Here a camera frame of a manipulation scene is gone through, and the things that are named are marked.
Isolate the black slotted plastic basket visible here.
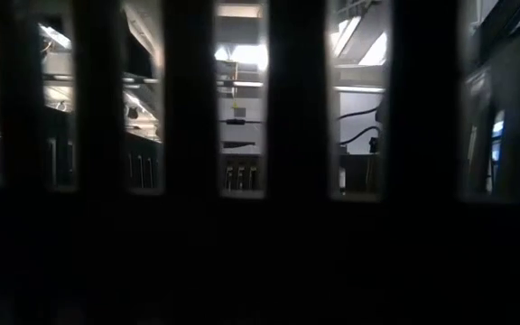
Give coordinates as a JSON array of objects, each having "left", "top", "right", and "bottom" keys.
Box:
[{"left": 0, "top": 0, "right": 520, "bottom": 325}]

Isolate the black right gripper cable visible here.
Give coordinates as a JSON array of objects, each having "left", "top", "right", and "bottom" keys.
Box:
[{"left": 337, "top": 104, "right": 382, "bottom": 146}]

